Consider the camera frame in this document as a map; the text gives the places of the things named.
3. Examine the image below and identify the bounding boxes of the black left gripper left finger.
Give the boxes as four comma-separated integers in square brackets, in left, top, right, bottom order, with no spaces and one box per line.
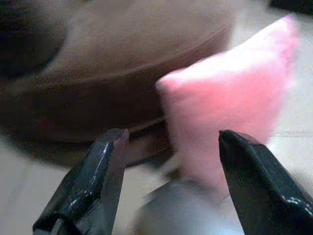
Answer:
[32,128,130,235]

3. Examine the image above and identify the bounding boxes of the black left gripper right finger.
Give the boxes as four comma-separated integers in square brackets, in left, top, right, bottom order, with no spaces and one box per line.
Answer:
[218,129,313,235]

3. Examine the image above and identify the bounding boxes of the pink pillow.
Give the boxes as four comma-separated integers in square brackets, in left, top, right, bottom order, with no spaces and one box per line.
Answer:
[155,14,300,204]

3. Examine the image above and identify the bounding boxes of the brown fabric sofa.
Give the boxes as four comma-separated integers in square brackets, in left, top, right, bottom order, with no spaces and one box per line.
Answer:
[0,0,237,169]

